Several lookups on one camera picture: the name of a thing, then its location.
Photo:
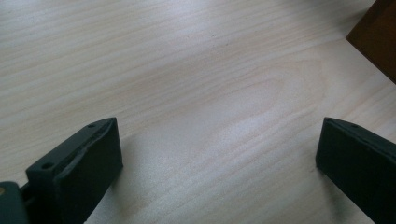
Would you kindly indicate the brown wooden box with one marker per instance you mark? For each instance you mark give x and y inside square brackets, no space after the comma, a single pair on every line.
[378,37]

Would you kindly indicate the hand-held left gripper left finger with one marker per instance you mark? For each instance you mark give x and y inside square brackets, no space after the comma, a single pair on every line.
[84,174]

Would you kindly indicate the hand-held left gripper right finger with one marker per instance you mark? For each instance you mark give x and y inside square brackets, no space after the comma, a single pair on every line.
[358,168]

